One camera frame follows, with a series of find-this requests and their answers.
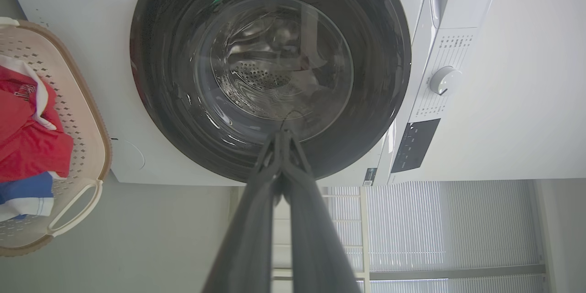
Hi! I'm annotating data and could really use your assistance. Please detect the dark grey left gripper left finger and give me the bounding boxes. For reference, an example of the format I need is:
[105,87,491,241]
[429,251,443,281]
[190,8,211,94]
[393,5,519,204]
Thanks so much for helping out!
[203,131,282,293]

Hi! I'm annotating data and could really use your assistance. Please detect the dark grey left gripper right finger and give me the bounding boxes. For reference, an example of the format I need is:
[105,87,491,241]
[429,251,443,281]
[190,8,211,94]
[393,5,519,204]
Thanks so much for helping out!
[280,129,363,293]

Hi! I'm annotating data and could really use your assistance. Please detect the dark round washer door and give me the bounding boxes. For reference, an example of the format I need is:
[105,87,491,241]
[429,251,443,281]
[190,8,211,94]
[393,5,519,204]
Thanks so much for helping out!
[130,0,412,183]

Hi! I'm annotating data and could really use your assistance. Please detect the white front-load washing machine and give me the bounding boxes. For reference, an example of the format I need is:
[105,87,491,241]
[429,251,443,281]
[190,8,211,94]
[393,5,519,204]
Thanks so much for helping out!
[0,0,586,187]

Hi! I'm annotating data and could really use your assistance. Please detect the white window blinds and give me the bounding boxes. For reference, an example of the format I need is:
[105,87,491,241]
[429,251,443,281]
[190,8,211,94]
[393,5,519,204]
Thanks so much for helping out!
[320,180,548,293]

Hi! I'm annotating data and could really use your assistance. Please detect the black control display panel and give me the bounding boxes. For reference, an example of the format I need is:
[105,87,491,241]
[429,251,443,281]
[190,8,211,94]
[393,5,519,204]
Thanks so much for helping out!
[391,118,441,174]

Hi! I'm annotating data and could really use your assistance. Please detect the round white filter cover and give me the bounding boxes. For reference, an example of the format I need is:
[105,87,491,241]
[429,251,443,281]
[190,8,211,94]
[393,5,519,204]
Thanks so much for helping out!
[112,139,146,173]

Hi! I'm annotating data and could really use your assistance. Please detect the steel perforated washer drum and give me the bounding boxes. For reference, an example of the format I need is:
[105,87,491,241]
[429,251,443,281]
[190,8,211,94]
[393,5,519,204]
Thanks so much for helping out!
[210,7,354,120]

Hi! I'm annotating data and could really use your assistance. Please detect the white program dial knob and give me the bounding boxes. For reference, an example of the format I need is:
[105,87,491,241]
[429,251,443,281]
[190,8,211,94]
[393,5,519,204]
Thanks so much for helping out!
[429,66,463,97]

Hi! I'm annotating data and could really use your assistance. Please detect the beige perforated laundry basket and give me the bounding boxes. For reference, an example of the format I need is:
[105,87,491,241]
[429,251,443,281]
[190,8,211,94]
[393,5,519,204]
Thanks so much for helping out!
[0,17,113,257]

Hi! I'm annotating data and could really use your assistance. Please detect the blue and white garment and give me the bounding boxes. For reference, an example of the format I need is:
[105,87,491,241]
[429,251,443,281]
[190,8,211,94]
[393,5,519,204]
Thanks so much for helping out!
[0,172,55,222]

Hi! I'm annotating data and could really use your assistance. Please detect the red garment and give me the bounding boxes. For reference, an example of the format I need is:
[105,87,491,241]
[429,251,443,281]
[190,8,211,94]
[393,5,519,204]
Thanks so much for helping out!
[0,65,74,183]

